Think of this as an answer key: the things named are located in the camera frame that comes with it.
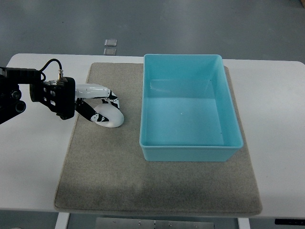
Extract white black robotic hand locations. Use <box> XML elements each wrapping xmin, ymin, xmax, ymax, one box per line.
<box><xmin>75</xmin><ymin>83</ymin><xmax>120</xmax><ymax>122</ymax></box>

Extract white bunny toy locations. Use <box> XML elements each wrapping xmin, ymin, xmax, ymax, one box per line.
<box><xmin>94</xmin><ymin>104</ymin><xmax>124</xmax><ymax>128</ymax></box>

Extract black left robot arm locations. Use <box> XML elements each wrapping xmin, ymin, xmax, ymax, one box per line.
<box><xmin>0</xmin><ymin>67</ymin><xmax>124</xmax><ymax>128</ymax></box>

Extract blue plastic box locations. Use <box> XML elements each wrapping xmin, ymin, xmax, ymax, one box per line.
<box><xmin>139</xmin><ymin>54</ymin><xmax>244</xmax><ymax>162</ymax></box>

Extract lower floor plate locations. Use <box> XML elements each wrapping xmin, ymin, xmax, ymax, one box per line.
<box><xmin>103</xmin><ymin>48</ymin><xmax>117</xmax><ymax>56</ymax></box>

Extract floor plate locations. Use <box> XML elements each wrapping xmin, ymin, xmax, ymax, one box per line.
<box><xmin>103</xmin><ymin>48</ymin><xmax>117</xmax><ymax>56</ymax></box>
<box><xmin>104</xmin><ymin>39</ymin><xmax>117</xmax><ymax>47</ymax></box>

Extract upper floor plate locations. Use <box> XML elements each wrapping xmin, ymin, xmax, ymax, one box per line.
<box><xmin>104</xmin><ymin>39</ymin><xmax>117</xmax><ymax>47</ymax></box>

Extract grey felt mat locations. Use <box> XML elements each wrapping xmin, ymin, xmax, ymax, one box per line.
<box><xmin>54</xmin><ymin>63</ymin><xmax>262</xmax><ymax>217</ymax></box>

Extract white left table leg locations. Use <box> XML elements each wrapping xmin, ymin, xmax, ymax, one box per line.
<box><xmin>55</xmin><ymin>212</ymin><xmax>70</xmax><ymax>229</ymax></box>

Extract white table leg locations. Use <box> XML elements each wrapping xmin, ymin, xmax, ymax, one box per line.
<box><xmin>237</xmin><ymin>218</ymin><xmax>251</xmax><ymax>229</ymax></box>
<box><xmin>55</xmin><ymin>212</ymin><xmax>70</xmax><ymax>229</ymax></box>

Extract white right table leg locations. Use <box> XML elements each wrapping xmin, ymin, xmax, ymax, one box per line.
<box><xmin>237</xmin><ymin>218</ymin><xmax>251</xmax><ymax>229</ymax></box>

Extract black table control panel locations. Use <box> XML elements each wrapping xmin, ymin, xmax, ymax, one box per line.
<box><xmin>274</xmin><ymin>219</ymin><xmax>305</xmax><ymax>226</ymax></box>

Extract black braided cable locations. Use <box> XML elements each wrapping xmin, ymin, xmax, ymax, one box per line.
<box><xmin>38</xmin><ymin>58</ymin><xmax>65</xmax><ymax>82</ymax></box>

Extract metal table base plate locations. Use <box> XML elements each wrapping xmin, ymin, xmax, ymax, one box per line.
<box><xmin>95</xmin><ymin>218</ymin><xmax>215</xmax><ymax>229</ymax></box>

